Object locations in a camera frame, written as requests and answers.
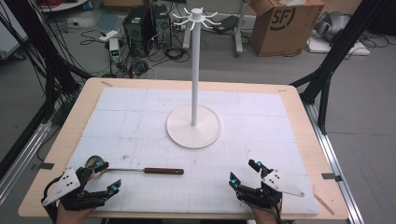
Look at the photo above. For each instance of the black computer tower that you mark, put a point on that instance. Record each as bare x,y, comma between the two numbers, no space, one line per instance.
138,28

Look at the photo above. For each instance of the grey rounded appliance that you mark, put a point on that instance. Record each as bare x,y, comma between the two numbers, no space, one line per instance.
331,25

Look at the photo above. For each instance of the person's left hand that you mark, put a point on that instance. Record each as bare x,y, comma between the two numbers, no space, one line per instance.
73,215

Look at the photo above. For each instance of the white grid mat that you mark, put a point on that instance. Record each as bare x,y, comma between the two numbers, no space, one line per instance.
155,130

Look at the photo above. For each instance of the brown cardboard box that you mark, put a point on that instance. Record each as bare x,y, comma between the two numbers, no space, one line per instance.
285,29

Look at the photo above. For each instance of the white flat board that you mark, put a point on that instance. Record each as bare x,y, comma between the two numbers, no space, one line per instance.
339,48

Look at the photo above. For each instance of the white power strip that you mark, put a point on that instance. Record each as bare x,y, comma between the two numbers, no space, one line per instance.
108,36

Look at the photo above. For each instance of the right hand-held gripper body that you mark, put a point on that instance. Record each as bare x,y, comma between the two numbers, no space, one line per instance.
271,189

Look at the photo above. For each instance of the aluminium rail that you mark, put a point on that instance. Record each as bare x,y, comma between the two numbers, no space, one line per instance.
330,155
23,158

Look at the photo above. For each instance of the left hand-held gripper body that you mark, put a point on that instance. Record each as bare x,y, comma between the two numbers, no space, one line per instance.
67,183

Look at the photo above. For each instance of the white metal floor stand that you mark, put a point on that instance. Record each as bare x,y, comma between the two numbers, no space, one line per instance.
239,34

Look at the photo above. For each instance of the strip of brown tape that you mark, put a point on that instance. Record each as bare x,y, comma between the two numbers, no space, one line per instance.
323,204

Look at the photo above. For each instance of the person's right hand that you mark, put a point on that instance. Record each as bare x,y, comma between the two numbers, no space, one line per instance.
264,215

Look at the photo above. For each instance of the dark grey computer tower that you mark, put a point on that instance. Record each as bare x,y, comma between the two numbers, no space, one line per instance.
162,26

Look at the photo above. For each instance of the white device with green display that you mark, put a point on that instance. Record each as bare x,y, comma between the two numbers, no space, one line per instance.
114,49

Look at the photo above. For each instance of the white round table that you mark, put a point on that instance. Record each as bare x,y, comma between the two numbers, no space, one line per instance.
62,4

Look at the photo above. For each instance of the black metal frame stand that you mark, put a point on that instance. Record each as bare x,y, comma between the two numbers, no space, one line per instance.
43,56
330,62

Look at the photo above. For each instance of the black flat device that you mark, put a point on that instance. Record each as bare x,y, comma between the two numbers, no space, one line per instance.
226,24

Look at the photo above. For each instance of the white hook stand rack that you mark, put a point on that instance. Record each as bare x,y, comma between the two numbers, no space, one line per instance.
195,93

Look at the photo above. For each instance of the grey metal bracket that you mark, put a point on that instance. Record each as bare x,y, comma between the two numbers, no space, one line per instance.
45,165
330,176

